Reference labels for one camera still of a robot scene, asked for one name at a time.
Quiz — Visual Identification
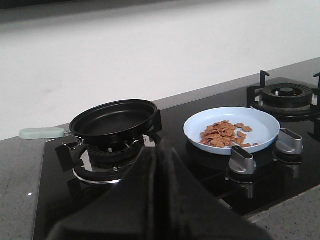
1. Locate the left black gas burner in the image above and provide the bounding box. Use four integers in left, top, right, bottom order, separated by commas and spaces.
87, 136, 145, 168

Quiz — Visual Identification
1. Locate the right silver stove knob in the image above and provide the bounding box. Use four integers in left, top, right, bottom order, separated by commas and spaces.
275, 128, 304, 155

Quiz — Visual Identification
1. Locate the black pan support grate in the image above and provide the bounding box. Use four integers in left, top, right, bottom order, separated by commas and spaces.
246, 70, 320, 141
55, 110, 162, 185

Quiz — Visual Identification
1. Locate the black glass cooktop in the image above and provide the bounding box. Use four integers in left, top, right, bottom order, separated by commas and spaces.
32, 77, 320, 240

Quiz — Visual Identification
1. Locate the left black pan support grate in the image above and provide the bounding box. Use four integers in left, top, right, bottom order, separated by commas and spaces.
55, 110, 162, 185

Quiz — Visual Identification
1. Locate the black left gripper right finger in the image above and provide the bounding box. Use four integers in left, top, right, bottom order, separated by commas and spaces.
153, 139, 271, 240

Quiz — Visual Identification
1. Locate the wire pan reducer stand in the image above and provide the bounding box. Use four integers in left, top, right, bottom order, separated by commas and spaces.
62, 137, 140, 151

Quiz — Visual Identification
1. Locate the right black pan support grate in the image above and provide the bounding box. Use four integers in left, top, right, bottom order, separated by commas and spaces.
246, 70, 320, 141

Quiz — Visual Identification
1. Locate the light blue plate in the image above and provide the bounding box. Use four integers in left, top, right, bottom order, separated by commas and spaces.
183, 107, 281, 156

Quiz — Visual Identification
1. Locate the left silver stove knob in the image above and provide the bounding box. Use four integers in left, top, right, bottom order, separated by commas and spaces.
228, 145, 257, 175

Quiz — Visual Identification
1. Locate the pile of brown meat pieces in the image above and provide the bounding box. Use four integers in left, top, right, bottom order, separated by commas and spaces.
199, 120, 259, 148

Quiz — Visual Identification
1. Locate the black frying pan green handle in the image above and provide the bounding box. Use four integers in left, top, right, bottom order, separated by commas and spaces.
19, 99, 163, 146

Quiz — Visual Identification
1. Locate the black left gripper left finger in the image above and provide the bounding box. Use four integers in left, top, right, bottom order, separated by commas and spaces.
47, 147, 157, 240

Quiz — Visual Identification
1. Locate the silver stove knob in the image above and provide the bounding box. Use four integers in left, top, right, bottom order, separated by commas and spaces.
228, 145, 257, 175
275, 128, 304, 155

